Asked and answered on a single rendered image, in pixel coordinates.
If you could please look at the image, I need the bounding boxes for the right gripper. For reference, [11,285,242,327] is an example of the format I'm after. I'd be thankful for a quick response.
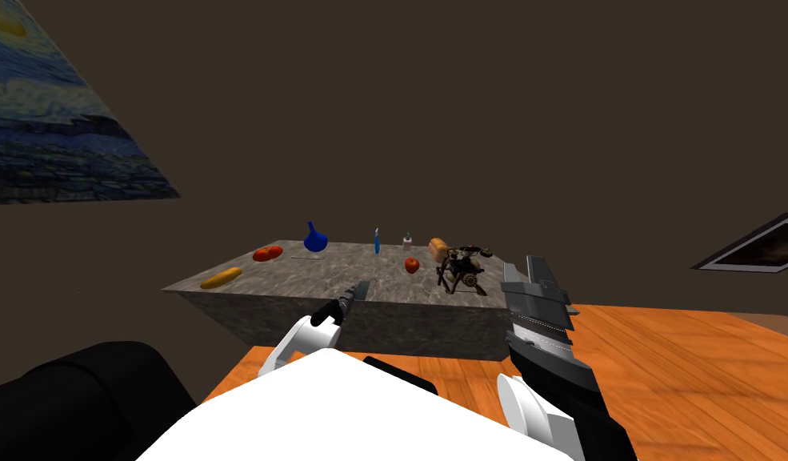
[502,255,592,367]

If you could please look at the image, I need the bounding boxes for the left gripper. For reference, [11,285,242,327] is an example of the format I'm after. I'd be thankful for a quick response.
[337,280,372,315]

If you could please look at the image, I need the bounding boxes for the grey marble table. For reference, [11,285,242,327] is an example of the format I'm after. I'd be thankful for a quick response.
[162,239,520,363]

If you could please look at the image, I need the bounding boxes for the dark antique telephone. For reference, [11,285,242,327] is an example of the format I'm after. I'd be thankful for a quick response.
[434,244,495,298]

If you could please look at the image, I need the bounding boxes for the blue vase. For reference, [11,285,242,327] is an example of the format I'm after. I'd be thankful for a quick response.
[302,221,330,254]

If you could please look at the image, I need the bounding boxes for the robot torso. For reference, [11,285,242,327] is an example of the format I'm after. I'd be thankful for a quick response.
[134,348,575,461]

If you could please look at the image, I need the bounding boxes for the yellow baguette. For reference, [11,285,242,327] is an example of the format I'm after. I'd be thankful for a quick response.
[199,267,244,291]

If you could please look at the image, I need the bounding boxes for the dark framed picture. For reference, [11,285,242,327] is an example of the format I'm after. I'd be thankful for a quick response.
[690,212,788,275]

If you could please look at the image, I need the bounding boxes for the blue starry painting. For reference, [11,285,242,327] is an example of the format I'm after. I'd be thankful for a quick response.
[0,0,181,206]

